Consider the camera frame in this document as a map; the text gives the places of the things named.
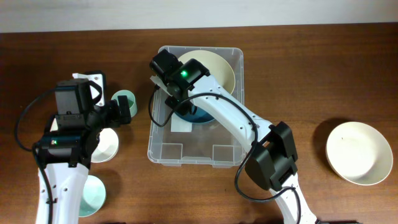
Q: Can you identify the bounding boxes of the mint green cup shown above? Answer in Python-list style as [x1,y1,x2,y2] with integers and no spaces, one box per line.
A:
[111,90,137,117]

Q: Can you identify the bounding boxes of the blue plate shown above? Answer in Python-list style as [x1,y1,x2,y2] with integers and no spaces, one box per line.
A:
[175,105,214,123]

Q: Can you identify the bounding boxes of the beige bowl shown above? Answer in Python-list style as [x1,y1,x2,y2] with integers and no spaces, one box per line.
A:
[178,50,236,93]

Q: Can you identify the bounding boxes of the cream white cup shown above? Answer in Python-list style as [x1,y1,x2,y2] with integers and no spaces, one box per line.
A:
[50,118,58,131]

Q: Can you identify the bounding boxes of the cream white bowl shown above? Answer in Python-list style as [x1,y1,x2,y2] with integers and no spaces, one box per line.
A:
[325,121,394,186]

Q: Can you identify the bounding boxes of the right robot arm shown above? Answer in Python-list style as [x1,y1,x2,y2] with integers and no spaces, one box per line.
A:
[150,49,319,223]

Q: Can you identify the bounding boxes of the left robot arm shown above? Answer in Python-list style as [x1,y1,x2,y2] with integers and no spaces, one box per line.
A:
[32,78,131,223]

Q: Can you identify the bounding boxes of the small white bowl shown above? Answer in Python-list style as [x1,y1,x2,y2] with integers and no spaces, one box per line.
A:
[91,128,119,163]

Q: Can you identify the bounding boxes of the clear plastic storage bin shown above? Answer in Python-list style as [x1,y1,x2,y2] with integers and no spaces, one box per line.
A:
[147,45,246,168]

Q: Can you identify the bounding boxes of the small mint green bowl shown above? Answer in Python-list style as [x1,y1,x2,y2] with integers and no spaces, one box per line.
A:
[79,175,106,218]

